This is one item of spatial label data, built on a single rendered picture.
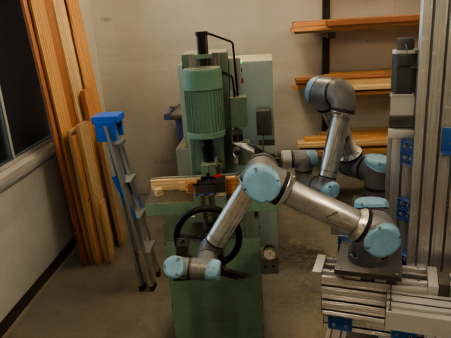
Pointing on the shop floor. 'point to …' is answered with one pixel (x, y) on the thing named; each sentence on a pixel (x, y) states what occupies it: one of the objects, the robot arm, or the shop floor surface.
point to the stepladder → (102, 133)
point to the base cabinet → (220, 297)
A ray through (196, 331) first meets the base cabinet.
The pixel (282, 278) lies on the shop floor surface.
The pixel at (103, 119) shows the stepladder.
